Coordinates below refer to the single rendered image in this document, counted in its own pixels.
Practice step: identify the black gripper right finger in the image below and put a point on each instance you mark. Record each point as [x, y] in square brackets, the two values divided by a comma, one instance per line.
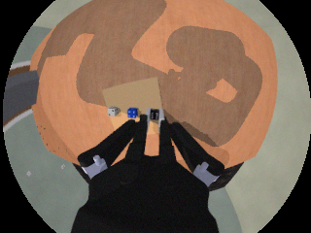
[201, 164]

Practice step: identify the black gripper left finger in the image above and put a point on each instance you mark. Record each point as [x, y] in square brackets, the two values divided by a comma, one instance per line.
[102, 156]

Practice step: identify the white die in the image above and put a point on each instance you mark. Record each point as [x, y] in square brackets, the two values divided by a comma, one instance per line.
[112, 111]

